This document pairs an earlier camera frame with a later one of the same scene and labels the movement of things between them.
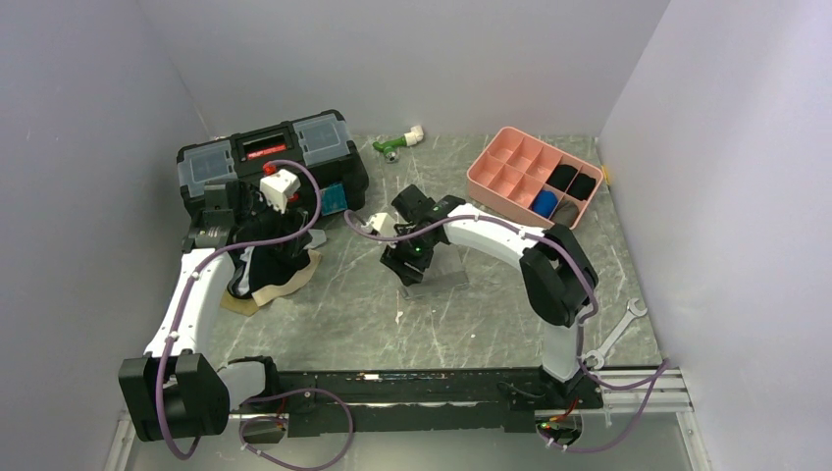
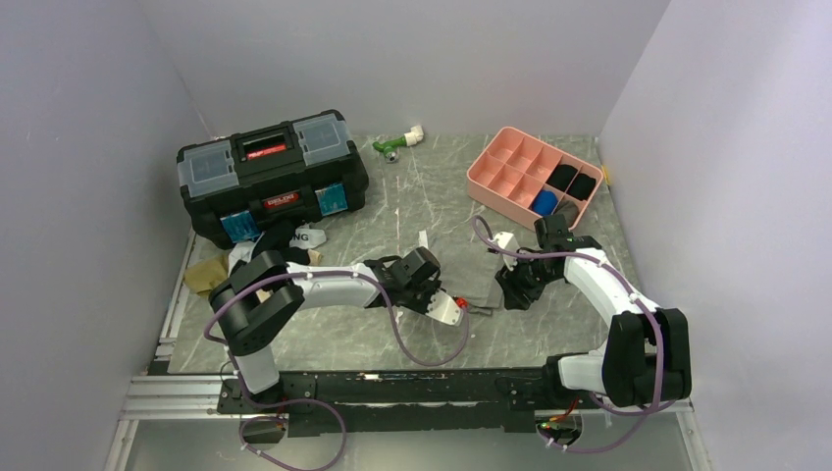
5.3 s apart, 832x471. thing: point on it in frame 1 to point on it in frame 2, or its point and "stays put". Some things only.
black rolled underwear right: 582,186 stays put
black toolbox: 317,148 stays put
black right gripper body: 413,245 to 530,276
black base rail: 478,401 stays put
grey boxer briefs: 445,270 to 482,291
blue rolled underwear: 545,203 stays put
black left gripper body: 263,222 to 419,297
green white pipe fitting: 390,146 stays put
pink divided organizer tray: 521,178 stays put
